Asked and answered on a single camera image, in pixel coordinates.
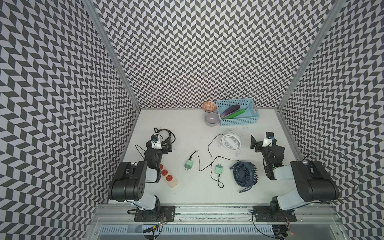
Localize green power adapter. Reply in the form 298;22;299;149
185;160;194;170
215;165;223;176

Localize cream power strip red sockets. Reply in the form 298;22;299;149
160;164;178;188

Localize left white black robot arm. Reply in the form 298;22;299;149
108;136;173;220

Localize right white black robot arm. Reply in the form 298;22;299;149
250;132;340;213

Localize white desk fan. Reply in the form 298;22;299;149
219;130;243;156

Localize dark blue desk fan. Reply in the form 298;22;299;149
230;162;259;193

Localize green cucumber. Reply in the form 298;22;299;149
225;108;248;120

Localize light blue plastic basket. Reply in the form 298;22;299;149
215;99;260;126

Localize purple eggplant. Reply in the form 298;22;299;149
221;105;240;119

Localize lilac plastic bowl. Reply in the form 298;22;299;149
205;112;220;127

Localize orange patterned bowl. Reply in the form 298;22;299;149
202;101;217;113

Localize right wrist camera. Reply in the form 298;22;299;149
262;132;277;148

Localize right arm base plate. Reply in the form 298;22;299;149
253;206;297;223

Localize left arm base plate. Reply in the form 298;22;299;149
134;206;176;223

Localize aluminium front rail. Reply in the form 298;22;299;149
89;204;342;225

